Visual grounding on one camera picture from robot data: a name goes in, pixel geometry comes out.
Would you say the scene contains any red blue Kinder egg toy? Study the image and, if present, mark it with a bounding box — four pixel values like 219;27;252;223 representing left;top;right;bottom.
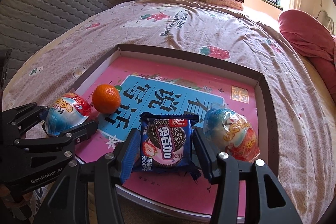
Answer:
203;103;260;162

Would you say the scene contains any blue Oreo cookie packet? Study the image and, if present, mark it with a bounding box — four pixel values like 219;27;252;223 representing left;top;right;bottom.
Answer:
133;112;201;180

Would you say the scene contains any large orange mandarin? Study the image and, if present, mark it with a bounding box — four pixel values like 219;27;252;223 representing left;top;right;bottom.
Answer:
92;84;121;114

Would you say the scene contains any pink strawberry print bedsheet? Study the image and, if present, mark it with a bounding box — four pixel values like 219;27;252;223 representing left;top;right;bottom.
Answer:
3;0;335;223

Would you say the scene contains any pink quilted blanket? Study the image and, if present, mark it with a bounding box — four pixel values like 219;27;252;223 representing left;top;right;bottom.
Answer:
278;9;336;99

